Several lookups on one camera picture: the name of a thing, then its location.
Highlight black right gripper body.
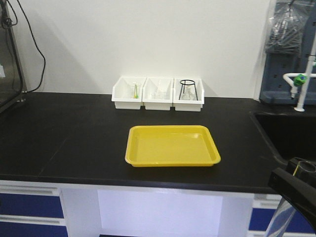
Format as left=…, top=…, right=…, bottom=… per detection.
left=268, top=157, right=316, bottom=237

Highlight clear test tube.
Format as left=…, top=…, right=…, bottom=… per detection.
left=264, top=159, right=316, bottom=237

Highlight yellow plastic tray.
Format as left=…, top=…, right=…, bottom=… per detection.
left=125, top=125, right=221, bottom=167

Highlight black lab sink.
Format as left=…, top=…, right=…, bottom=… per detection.
left=249, top=112, right=316, bottom=165

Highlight white lab faucet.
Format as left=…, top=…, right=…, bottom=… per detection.
left=282, top=41, right=316, bottom=112

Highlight clear glass flask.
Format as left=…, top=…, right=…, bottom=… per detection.
left=181, top=86, right=195, bottom=100

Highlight right white storage bin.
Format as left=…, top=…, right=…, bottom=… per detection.
left=173, top=78, right=204, bottom=112

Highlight white storage bin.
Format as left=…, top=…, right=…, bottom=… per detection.
left=111, top=77, right=146, bottom=110
left=142, top=78, right=173, bottom=111
left=173, top=78, right=204, bottom=112

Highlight blue pegboard drying rack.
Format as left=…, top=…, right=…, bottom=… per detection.
left=259, top=0, right=316, bottom=105

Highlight clear glass beakers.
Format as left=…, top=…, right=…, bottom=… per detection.
left=149, top=79, right=166, bottom=100

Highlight middle white storage bin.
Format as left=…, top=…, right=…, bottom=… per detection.
left=142, top=78, right=173, bottom=111

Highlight glass beaker with green stirrer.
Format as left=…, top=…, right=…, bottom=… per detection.
left=130, top=82, right=140, bottom=99

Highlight left white storage bin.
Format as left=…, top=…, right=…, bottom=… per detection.
left=111, top=77, right=146, bottom=110

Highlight blue white cabinet drawers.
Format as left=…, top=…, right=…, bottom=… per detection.
left=0, top=181, right=280, bottom=237

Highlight metal glass cabinet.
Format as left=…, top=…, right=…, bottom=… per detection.
left=0, top=0, right=27, bottom=112

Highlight black wire tripod stand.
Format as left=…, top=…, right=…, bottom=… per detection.
left=179, top=79, right=198, bottom=101

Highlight black power cable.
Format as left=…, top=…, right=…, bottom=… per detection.
left=0, top=0, right=46, bottom=93

